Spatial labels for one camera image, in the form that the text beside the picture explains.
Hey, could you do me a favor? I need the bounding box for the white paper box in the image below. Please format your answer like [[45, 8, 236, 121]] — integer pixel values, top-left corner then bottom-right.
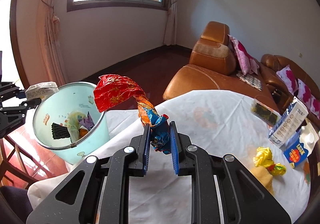
[[25, 82, 59, 100]]

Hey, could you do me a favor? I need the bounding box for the black corrugated foam sleeve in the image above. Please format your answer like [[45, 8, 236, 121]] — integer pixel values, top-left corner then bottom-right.
[[51, 123, 70, 139]]

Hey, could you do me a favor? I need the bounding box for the red foil candy wrapper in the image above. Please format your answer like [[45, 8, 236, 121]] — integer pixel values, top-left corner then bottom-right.
[[93, 74, 171, 155]]

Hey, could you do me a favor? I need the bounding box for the purple plastic bag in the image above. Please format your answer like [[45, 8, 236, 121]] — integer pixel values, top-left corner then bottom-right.
[[79, 112, 95, 131]]

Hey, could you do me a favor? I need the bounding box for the yellow patterned plastic bag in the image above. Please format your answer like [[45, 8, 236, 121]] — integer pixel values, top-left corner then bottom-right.
[[66, 111, 86, 143]]

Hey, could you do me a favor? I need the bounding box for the red plastic bag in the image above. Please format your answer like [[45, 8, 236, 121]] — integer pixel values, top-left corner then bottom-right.
[[79, 128, 89, 139]]

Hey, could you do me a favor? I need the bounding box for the light blue trash bin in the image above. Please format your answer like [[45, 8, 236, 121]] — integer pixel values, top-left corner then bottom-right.
[[33, 82, 111, 164]]

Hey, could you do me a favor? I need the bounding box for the white orange-print tablecloth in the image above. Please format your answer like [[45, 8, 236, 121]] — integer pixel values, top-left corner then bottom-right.
[[27, 91, 310, 223]]

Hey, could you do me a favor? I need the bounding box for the brown leather chaise sofa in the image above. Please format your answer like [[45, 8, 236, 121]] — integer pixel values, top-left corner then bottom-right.
[[163, 21, 279, 112]]

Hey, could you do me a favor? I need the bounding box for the yellow crumpled wrapper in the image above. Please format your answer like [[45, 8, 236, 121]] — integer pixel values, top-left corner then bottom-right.
[[253, 147, 286, 176]]

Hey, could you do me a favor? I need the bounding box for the seaweed snack packet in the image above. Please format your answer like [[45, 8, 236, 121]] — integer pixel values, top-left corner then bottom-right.
[[251, 99, 281, 126]]

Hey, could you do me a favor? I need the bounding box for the checkered mat on sofa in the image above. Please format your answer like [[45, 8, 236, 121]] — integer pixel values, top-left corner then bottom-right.
[[236, 71, 262, 91]]

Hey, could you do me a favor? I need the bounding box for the pink floral pillow on chaise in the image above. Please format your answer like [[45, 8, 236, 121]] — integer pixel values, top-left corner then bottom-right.
[[228, 35, 259, 75]]

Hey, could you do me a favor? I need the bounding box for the white tall milk carton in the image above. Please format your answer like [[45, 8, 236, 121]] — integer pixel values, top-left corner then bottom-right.
[[268, 97, 309, 148]]

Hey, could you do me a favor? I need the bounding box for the brown leather long sofa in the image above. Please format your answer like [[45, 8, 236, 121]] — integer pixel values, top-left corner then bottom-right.
[[260, 54, 319, 126]]

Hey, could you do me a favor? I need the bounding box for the pink white cushion left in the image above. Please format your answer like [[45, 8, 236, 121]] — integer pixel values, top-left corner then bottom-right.
[[276, 65, 298, 95]]

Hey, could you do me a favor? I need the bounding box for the pink white cushion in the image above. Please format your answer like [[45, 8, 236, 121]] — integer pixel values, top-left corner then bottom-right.
[[310, 95, 320, 119], [297, 79, 312, 109], [276, 65, 298, 95]]

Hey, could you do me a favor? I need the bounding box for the blue Look milk carton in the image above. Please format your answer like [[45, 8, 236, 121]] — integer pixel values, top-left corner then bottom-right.
[[283, 122, 319, 169]]

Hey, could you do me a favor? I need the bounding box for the pink white cushion middle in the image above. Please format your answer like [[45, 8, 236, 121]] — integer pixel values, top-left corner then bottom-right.
[[297, 79, 312, 109]]

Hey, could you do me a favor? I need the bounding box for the pink white cushion right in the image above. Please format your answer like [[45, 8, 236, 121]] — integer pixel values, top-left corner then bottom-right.
[[310, 95, 320, 119]]

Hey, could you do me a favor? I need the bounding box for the pink curtain left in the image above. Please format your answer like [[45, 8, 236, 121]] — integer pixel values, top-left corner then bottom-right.
[[36, 0, 69, 86]]

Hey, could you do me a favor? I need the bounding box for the beige curtain right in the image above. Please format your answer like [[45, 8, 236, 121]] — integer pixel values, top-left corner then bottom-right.
[[163, 0, 178, 46]]

